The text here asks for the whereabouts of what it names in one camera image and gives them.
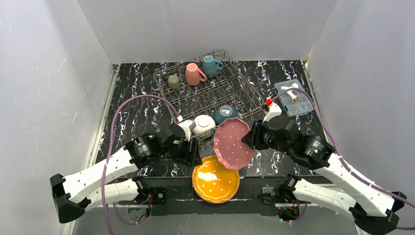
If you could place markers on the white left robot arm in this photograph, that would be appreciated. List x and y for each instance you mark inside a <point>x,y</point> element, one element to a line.
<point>75,194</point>

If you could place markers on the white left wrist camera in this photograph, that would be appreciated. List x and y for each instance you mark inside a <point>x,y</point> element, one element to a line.
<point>186,125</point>

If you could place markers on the orange polka dot plate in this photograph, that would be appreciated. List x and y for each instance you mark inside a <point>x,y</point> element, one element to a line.
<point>213,182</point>

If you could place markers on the teal bowl beige inside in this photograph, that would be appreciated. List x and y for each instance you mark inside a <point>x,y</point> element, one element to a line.
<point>224,112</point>

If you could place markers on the blue handled mug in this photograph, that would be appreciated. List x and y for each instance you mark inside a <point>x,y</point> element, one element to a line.
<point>211,66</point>

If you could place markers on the pink handled mug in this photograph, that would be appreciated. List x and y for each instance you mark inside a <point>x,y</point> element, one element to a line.
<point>194,75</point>

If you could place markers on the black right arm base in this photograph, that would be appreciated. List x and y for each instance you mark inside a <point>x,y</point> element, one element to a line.
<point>284,193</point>

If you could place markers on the white bowl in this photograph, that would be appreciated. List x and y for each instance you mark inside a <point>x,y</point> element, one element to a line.
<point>203,123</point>

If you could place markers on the small grey cup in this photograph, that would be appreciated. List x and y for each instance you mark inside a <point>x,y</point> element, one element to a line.
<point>174,82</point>

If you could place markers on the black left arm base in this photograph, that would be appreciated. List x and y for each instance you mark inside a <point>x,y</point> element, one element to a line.
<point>143,194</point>

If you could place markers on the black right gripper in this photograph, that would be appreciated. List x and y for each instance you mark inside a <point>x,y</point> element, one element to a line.
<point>256,136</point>

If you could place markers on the grey wire dish rack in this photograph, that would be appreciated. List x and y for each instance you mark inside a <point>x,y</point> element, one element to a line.
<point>228,87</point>

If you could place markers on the white pipe fitting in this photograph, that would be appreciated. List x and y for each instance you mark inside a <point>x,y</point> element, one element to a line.
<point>291,89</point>

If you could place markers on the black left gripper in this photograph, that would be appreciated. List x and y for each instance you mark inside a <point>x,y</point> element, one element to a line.
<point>190,152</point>

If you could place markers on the clear plastic parts box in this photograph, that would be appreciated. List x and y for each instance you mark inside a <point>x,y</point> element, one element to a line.
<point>294,102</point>

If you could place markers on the pink polka dot plate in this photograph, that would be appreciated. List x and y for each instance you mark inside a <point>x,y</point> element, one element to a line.
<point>229,148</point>

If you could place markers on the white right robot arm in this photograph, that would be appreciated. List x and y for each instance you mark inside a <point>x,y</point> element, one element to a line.
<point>371,208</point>

